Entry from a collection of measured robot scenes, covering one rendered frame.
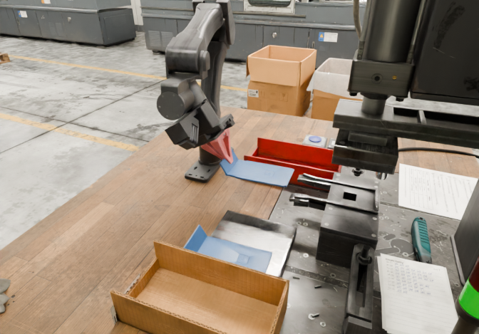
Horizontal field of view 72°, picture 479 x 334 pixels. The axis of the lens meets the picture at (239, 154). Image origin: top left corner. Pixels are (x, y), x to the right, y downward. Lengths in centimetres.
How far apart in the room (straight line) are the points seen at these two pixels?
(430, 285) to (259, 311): 28
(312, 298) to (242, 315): 13
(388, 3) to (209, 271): 50
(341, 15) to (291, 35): 75
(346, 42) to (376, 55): 460
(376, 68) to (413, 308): 37
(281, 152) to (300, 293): 47
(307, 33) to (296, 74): 238
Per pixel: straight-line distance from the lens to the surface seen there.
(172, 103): 65
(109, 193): 91
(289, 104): 301
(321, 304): 63
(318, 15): 519
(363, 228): 66
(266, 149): 100
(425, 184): 100
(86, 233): 81
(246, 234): 70
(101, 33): 737
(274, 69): 295
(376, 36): 56
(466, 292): 49
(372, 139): 59
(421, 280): 66
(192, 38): 73
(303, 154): 97
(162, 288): 65
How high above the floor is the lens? 140
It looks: 29 degrees down
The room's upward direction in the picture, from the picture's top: straight up
